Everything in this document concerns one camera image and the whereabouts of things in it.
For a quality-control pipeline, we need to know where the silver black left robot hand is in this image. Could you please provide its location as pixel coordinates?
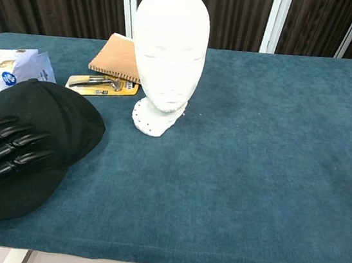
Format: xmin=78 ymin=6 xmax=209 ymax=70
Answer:
xmin=0 ymin=114 xmax=58 ymax=216

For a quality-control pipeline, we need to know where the black baseball cap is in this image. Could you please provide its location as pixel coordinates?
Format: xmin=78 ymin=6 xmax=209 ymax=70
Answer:
xmin=0 ymin=75 xmax=111 ymax=249

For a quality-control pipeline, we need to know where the white table leg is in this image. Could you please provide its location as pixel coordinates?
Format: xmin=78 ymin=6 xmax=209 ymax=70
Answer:
xmin=3 ymin=246 xmax=33 ymax=263

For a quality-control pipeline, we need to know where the yellow packaged utility knife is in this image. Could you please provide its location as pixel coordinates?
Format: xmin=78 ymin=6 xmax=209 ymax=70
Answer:
xmin=64 ymin=71 xmax=140 ymax=103

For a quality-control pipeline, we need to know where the brown leather stitched notebook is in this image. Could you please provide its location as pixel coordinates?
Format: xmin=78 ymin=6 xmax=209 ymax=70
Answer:
xmin=87 ymin=30 xmax=147 ymax=85

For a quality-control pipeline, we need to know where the white foam mannequin head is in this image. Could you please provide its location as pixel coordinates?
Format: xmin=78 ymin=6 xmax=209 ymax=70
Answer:
xmin=119 ymin=0 xmax=216 ymax=144

